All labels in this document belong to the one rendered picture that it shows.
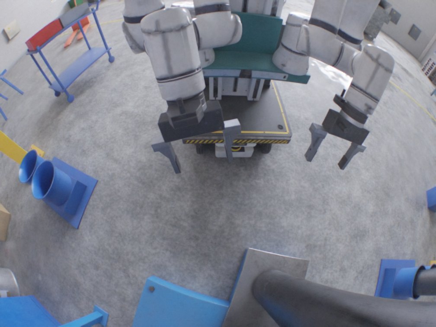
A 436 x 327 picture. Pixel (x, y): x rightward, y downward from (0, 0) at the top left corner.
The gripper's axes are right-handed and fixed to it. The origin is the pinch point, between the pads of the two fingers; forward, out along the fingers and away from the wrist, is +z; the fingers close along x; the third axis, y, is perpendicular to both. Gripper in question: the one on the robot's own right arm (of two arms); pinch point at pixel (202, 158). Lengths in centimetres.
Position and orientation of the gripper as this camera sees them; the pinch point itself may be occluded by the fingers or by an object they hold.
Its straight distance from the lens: 44.0
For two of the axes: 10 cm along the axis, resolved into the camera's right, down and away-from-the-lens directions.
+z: 1.6, 7.3, 6.6
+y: -1.4, -6.5, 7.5
